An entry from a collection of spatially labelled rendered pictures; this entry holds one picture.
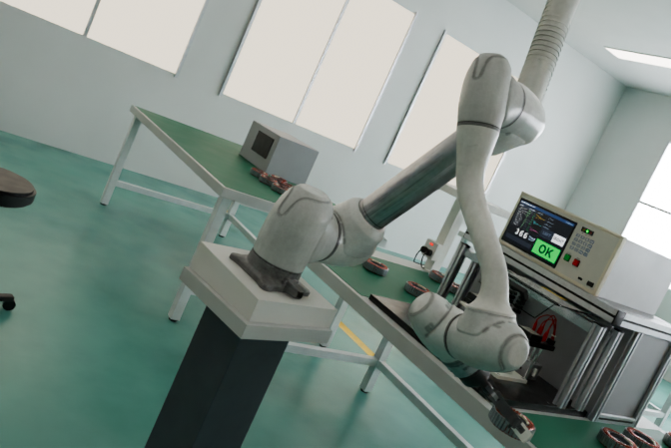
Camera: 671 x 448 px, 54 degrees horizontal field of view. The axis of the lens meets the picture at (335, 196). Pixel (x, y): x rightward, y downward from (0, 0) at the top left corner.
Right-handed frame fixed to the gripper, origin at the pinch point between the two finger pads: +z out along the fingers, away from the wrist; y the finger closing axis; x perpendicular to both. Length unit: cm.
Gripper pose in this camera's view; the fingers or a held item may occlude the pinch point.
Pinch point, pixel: (511, 420)
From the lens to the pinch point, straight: 172.9
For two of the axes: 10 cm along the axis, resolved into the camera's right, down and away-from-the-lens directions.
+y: 2.3, 2.3, -9.4
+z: 5.8, 7.5, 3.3
